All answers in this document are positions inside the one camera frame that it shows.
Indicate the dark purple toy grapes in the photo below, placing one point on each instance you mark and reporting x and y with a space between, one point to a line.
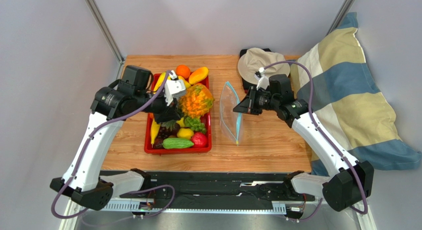
167 130

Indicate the yellow toy lemon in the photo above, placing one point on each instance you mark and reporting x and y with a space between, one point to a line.
185 133

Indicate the red toy strawberry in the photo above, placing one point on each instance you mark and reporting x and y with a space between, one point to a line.
199 140

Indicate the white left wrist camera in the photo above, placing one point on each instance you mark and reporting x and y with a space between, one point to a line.
174 87

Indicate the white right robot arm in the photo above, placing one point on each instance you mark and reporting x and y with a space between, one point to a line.
348 182

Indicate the red plastic tray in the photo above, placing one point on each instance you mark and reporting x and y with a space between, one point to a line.
148 148

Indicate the orange toy pineapple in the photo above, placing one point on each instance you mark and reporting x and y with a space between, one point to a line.
196 103

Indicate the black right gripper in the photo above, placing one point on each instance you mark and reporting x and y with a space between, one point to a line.
251 103

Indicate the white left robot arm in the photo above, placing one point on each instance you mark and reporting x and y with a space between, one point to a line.
111 107

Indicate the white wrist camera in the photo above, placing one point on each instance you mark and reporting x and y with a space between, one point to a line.
263 80
174 87

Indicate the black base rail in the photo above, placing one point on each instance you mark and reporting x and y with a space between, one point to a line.
219 191

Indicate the green toy grapes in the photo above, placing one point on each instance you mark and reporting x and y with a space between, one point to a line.
195 124

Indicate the green toy cucumber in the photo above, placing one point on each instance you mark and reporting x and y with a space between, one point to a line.
177 143

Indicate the yellow toy pear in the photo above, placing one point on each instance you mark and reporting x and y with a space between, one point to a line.
186 83

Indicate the striped pillow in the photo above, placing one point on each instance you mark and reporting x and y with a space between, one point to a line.
335 77

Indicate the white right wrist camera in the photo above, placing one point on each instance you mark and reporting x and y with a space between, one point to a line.
263 80

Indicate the orange toy mango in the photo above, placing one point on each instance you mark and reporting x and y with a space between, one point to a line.
198 75

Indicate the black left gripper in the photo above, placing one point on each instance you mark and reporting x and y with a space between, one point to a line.
167 113

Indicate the orange toy orange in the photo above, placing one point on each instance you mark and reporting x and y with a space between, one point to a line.
183 71

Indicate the clear zip top bag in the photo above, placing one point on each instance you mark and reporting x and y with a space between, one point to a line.
231 123

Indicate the yellow toy banana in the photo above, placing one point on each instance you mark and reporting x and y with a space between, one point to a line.
159 82

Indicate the beige bucket hat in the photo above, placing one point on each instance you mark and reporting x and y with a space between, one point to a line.
283 68

